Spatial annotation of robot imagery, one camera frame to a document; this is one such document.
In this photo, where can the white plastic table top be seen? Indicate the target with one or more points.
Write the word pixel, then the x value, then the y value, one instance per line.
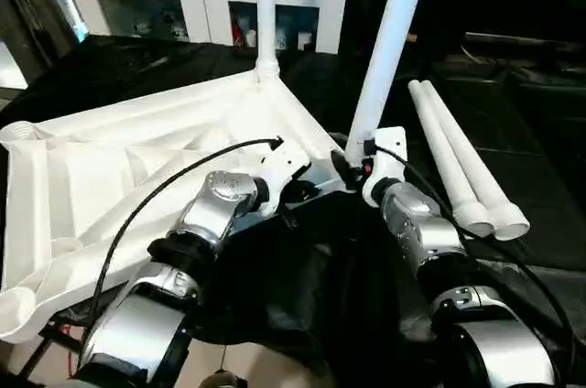
pixel 91 168

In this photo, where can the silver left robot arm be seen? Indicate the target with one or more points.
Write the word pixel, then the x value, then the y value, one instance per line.
pixel 206 214

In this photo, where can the black plastic mat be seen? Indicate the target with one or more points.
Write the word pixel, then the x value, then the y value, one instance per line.
pixel 320 269

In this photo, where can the long grey metal bar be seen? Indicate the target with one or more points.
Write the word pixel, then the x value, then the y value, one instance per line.
pixel 526 42

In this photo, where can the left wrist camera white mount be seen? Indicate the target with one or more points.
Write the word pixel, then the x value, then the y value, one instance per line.
pixel 284 164

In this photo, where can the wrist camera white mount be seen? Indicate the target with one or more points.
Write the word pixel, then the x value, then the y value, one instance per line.
pixel 284 164
pixel 389 154

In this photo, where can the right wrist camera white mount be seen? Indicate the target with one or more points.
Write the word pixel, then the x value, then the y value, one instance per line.
pixel 389 154

